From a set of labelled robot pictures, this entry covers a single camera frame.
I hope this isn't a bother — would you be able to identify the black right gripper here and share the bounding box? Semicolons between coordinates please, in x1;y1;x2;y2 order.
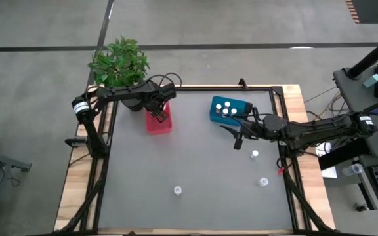
220;115;288;151

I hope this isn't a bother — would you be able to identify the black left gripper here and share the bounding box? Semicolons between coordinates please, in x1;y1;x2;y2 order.
144;82;177;123

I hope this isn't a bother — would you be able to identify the pink plastic bin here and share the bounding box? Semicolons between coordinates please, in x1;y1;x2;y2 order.
145;101;173;136

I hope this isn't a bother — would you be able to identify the blue plastic bin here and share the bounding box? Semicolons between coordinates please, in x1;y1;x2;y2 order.
209;95;253;127

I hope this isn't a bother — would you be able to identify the black plant pot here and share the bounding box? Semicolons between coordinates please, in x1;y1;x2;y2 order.
122;97;146;112

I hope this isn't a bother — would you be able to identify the grey table mat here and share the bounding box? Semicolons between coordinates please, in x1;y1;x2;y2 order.
98;90;293;230

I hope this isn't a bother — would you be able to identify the green leafy plant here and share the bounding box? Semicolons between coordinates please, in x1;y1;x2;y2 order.
88;35;151;89

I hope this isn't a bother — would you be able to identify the white paper sheet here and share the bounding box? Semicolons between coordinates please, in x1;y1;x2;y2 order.
315;142;339;180

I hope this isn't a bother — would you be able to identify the clear water bottle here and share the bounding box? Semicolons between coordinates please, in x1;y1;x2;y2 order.
341;163;364;176

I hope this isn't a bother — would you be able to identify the black side desk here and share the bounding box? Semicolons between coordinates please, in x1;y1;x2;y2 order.
332;62;378;171

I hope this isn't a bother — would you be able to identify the small teal box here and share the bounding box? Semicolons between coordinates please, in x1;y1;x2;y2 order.
363;73;378;89

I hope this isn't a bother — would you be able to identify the black pole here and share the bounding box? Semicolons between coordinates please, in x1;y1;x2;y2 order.
346;29;378;80

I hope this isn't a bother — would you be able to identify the black striped floor mat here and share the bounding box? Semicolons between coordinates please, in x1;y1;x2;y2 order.
345;0;378;24

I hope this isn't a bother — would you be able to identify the black aluminium table frame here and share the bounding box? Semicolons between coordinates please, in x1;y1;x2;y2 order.
54;85;337;236

